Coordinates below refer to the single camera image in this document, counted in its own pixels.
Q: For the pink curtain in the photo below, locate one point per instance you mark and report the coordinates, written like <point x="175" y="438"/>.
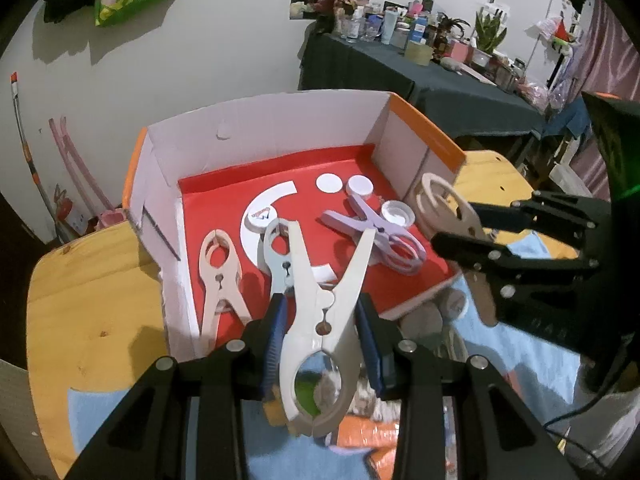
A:
<point x="620" y="60"/>

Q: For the translucent white bottle cap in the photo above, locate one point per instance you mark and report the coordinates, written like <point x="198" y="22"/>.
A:
<point x="398" y="212"/>

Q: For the red printed paper sheet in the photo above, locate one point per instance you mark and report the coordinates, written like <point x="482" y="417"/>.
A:
<point x="310" y="210"/>

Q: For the blue towel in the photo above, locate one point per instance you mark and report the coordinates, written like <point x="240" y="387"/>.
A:
<point x="500" y="385"/>

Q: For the green plastic toy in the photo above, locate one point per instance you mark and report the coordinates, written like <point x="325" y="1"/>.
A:
<point x="306" y="395"/>

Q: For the white clothes clip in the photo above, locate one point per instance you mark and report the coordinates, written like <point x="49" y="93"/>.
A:
<point x="305" y="310"/>

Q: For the purple clothes clip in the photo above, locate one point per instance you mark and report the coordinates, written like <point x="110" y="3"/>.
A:
<point x="370" y="225"/>

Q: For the orange block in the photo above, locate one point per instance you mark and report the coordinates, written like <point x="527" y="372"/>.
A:
<point x="370" y="430"/>

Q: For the blue cloth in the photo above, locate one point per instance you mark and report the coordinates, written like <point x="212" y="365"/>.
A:
<point x="565" y="120"/>

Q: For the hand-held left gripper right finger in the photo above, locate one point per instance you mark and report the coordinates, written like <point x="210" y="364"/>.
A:
<point x="370" y="355"/>

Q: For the pale blue clothes clip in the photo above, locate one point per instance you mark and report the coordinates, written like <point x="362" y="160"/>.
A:
<point x="275" y="280"/>

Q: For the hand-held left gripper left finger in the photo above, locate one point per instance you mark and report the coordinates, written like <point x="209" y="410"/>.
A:
<point x="275" y="350"/>

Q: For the pink folding rack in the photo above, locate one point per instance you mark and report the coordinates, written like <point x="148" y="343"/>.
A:
<point x="80" y="160"/>

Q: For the plain white bottle cap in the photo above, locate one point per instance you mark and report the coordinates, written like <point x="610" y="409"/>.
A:
<point x="360" y="185"/>

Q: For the dark cloth covered table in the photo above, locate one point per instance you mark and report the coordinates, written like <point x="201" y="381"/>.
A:
<point x="375" y="75"/>

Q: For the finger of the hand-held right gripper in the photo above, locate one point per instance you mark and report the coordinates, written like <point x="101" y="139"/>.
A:
<point x="495" y="215"/>
<point x="465" y="250"/>

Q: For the cardboard box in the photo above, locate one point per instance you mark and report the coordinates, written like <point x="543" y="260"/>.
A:
<point x="300" y="130"/>

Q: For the potted green plant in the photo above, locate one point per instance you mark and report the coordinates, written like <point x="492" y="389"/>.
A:
<point x="490" y="30"/>

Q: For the white bottle cap blue print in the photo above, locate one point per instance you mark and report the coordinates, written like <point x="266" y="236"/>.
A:
<point x="262" y="217"/>

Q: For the white crochet scrunchie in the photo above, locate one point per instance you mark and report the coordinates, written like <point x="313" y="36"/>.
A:
<point x="335" y="390"/>

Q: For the beige clothes clip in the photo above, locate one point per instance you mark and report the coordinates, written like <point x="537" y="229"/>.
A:
<point x="220" y="290"/>
<point x="482" y="305"/>

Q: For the broom with orange tip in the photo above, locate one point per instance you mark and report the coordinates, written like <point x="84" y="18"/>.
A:
<point x="25" y="130"/>

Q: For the row of cosmetic bottles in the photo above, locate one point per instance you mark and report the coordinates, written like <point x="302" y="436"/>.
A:
<point x="395" y="25"/>

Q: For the white wardrobe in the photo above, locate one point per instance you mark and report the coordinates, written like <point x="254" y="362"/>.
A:
<point x="525" y="5"/>

